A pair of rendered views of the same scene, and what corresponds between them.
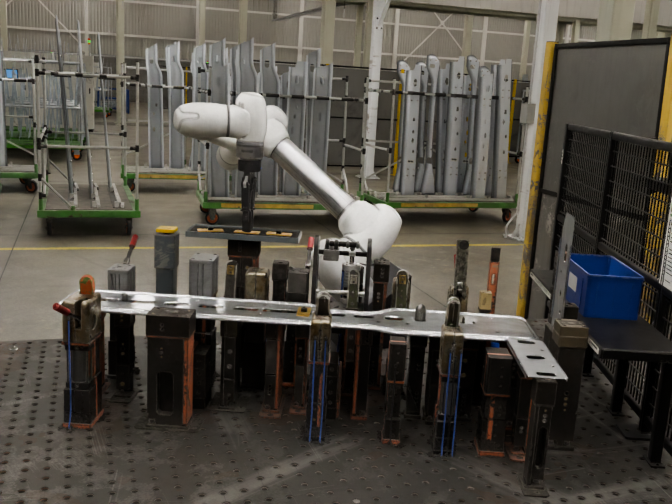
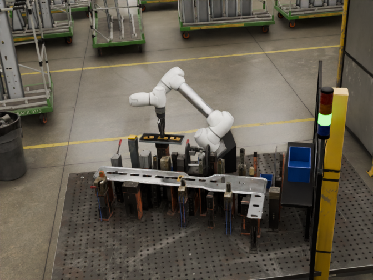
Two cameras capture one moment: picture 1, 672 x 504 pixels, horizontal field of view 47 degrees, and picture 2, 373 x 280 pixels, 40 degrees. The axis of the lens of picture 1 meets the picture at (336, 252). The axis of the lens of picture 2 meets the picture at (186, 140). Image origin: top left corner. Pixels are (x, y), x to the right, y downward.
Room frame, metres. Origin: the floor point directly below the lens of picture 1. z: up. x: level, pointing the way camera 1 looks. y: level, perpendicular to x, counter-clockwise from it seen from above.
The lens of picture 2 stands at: (-1.07, -0.75, 3.18)
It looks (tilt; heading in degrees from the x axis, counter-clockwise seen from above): 29 degrees down; 13
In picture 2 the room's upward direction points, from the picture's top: 3 degrees counter-clockwise
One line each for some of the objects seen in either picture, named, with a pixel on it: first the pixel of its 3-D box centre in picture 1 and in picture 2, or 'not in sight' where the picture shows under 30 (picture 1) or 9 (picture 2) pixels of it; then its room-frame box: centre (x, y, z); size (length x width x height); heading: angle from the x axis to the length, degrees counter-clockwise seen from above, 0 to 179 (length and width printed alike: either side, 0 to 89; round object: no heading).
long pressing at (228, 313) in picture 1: (296, 313); (177, 179); (2.18, 0.10, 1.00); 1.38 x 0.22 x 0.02; 89
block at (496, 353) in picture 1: (493, 401); (246, 215); (1.99, -0.45, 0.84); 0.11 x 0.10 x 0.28; 179
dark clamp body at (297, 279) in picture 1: (296, 327); (182, 176); (2.39, 0.11, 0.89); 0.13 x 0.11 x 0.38; 179
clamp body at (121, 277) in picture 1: (121, 321); (118, 174); (2.37, 0.67, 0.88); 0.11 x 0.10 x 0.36; 179
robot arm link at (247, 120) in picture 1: (247, 116); (157, 96); (2.53, 0.31, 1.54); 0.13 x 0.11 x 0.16; 105
